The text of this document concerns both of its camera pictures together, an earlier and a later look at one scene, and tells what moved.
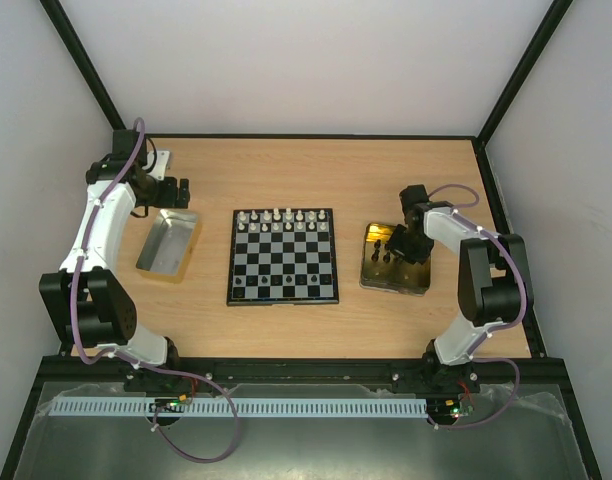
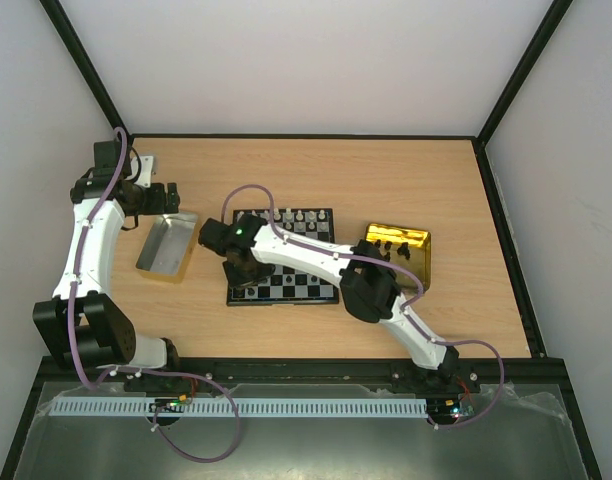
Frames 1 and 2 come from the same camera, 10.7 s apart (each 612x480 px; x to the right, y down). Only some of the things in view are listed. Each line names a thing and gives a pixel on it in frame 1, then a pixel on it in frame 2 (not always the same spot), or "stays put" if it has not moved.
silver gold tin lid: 169,247 stays put
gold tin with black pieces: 385,270 stays put
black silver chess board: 282,256 stays put
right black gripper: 403,242 to 245,273
